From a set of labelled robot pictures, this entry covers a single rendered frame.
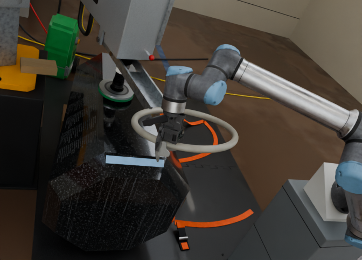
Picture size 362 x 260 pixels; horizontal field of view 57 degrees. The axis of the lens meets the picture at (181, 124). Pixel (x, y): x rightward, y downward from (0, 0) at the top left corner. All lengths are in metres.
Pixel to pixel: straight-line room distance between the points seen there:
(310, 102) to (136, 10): 0.96
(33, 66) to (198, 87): 1.25
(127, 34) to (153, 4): 0.20
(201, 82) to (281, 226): 1.17
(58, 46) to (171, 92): 2.42
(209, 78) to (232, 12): 6.56
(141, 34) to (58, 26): 1.79
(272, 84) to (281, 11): 7.04
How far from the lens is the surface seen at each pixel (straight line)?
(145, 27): 1.82
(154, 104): 1.74
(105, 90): 2.03
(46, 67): 2.17
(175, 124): 1.25
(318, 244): 1.88
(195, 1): 7.30
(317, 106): 1.24
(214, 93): 1.12
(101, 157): 1.68
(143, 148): 1.76
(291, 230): 2.01
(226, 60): 1.20
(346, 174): 1.21
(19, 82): 2.10
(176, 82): 1.18
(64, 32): 3.49
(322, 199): 1.93
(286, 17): 8.36
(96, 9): 2.11
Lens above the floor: 1.93
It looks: 33 degrees down
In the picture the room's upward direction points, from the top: 23 degrees clockwise
